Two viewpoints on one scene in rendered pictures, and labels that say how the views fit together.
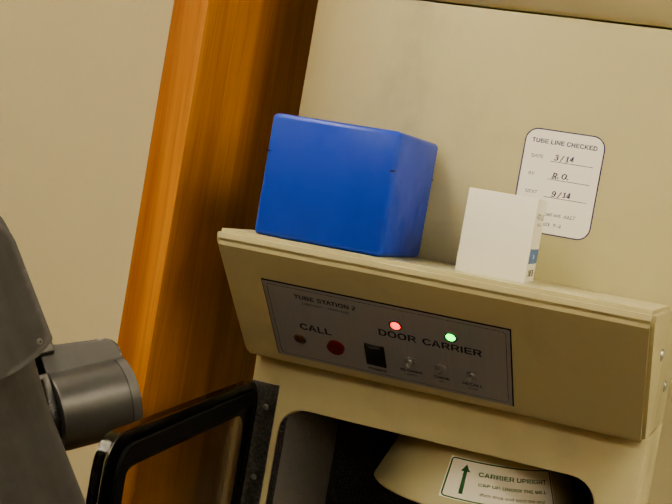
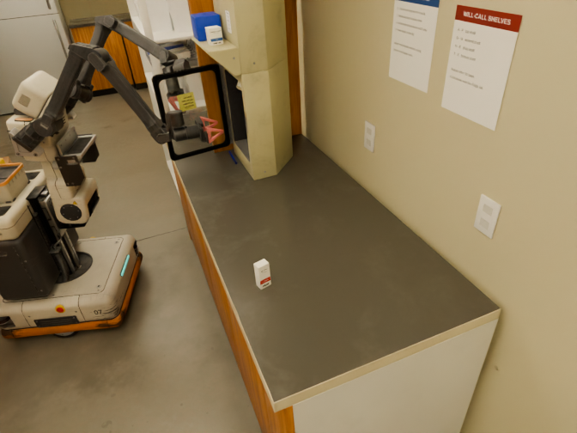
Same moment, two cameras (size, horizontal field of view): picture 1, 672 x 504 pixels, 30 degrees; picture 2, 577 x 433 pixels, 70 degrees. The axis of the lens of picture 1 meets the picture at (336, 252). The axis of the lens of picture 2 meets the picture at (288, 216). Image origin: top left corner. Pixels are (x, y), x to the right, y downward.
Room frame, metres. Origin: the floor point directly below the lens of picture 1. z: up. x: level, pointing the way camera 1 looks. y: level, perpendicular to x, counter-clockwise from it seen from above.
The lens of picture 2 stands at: (-0.03, -1.60, 1.87)
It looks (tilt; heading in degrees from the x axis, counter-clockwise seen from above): 35 degrees down; 50
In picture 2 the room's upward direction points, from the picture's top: 4 degrees counter-clockwise
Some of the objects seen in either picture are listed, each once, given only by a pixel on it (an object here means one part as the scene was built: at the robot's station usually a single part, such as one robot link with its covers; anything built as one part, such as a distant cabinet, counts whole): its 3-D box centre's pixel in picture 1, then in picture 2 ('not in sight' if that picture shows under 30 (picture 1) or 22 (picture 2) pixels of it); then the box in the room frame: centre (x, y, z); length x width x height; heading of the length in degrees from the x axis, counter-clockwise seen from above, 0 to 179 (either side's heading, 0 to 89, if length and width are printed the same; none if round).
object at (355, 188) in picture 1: (348, 187); (206, 26); (0.95, 0.00, 1.56); 0.10 x 0.10 x 0.09; 70
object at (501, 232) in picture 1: (501, 235); (214, 35); (0.91, -0.12, 1.54); 0.05 x 0.05 x 0.06; 75
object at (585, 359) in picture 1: (433, 333); (215, 54); (0.92, -0.08, 1.46); 0.32 x 0.12 x 0.10; 70
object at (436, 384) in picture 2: not in sight; (276, 260); (0.97, -0.29, 0.45); 2.05 x 0.67 x 0.90; 70
